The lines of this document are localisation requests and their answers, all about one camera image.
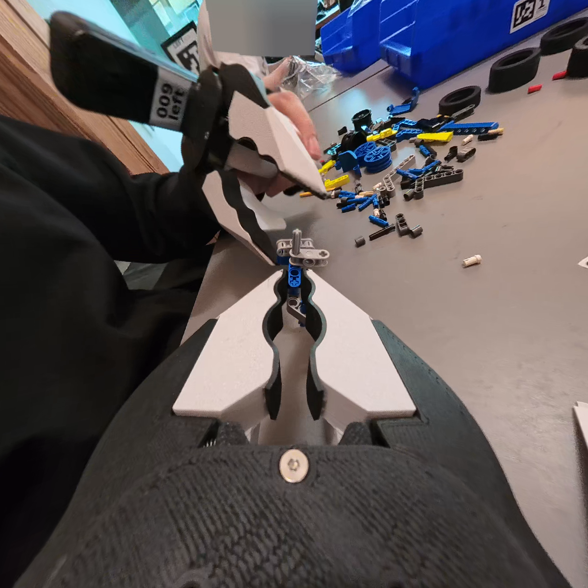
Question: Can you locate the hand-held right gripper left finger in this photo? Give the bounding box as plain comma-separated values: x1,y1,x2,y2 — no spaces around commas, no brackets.
172,269,285,445

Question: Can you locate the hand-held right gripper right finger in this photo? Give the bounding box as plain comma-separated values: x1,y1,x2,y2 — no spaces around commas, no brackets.
305,270,419,445

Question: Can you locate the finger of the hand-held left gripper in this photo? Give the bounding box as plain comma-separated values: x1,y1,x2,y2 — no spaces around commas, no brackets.
201,169,279,267
227,89,330,199

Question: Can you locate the small grey lego connector assembly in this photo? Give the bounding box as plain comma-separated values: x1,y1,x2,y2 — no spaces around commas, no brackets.
275,228,331,268

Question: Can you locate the pile of lego pieces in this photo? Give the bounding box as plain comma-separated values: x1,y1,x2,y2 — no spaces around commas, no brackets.
301,86,506,251

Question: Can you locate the lego instruction booklet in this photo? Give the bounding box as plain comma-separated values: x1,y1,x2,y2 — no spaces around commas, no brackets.
571,401,588,453

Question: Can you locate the person's left hand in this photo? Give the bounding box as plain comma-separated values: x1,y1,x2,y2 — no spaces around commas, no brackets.
238,89,322,199

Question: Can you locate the clear plastic bag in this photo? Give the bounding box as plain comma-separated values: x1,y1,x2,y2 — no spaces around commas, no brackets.
263,54,341,91

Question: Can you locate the framed paper sign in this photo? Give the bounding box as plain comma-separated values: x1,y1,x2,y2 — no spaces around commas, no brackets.
160,21,204,76

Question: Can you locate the blue storage bin with tag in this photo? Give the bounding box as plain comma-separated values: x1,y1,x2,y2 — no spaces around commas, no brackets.
378,0,588,91

